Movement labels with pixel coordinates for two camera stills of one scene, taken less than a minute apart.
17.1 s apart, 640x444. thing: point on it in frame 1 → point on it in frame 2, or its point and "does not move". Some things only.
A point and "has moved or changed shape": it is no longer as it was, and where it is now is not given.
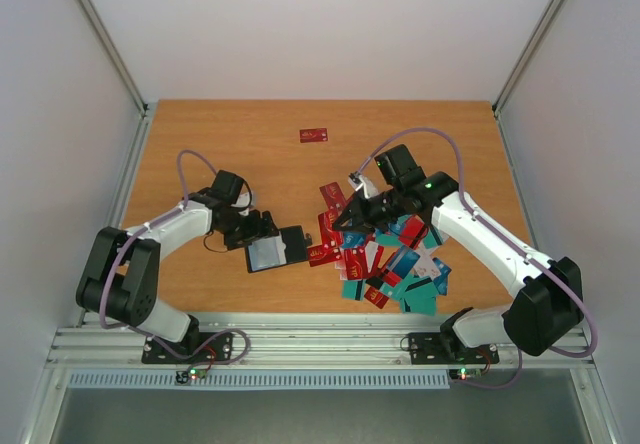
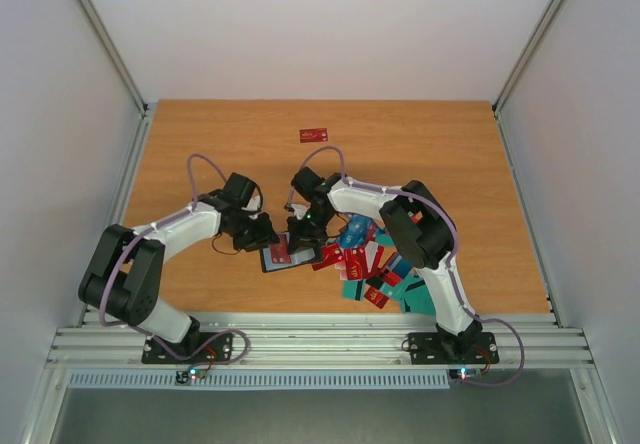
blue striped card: [403, 261] does not move
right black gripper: [364, 209] → [304, 231]
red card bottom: [376, 296] does not move
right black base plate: [427, 348] does not move
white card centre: [371, 249] does not move
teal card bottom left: [353, 289] does not move
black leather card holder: [290, 245] has moved or changed shape
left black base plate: [216, 351] does not move
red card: [333, 196] has moved or changed shape
